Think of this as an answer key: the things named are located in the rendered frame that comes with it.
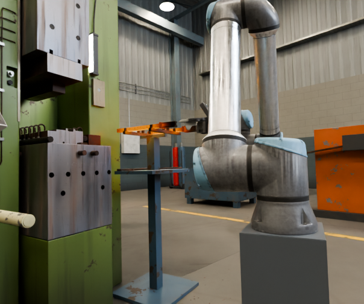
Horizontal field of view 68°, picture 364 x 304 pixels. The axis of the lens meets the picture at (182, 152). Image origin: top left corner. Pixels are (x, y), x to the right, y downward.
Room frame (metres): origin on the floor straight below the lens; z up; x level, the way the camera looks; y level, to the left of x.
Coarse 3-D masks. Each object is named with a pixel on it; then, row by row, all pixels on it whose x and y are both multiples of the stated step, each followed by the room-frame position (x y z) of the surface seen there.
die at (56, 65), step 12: (36, 60) 1.35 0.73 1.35; (48, 60) 1.30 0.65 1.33; (60, 60) 1.35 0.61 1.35; (24, 72) 1.41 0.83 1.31; (36, 72) 1.35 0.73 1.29; (48, 72) 1.31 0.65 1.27; (60, 72) 1.35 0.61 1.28; (72, 72) 1.41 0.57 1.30; (24, 84) 1.49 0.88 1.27; (36, 84) 1.50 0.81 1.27
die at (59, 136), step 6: (36, 132) 1.35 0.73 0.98; (42, 132) 1.32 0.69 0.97; (48, 132) 1.30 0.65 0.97; (54, 132) 1.32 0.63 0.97; (60, 132) 1.35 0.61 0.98; (66, 132) 1.38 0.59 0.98; (72, 132) 1.41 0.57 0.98; (78, 132) 1.44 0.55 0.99; (30, 138) 1.38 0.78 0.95; (54, 138) 1.32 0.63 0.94; (60, 138) 1.35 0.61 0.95; (66, 138) 1.38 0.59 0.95; (72, 138) 1.41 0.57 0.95; (78, 138) 1.44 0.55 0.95
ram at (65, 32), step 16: (32, 0) 1.28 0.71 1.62; (48, 0) 1.30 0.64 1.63; (64, 0) 1.37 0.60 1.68; (80, 0) 1.45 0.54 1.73; (32, 16) 1.28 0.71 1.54; (48, 16) 1.30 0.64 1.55; (64, 16) 1.37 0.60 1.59; (80, 16) 1.45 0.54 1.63; (32, 32) 1.28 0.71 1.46; (48, 32) 1.30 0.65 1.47; (64, 32) 1.37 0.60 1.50; (80, 32) 1.45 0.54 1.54; (32, 48) 1.28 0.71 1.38; (48, 48) 1.30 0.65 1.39; (64, 48) 1.37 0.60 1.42; (80, 48) 1.45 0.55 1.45
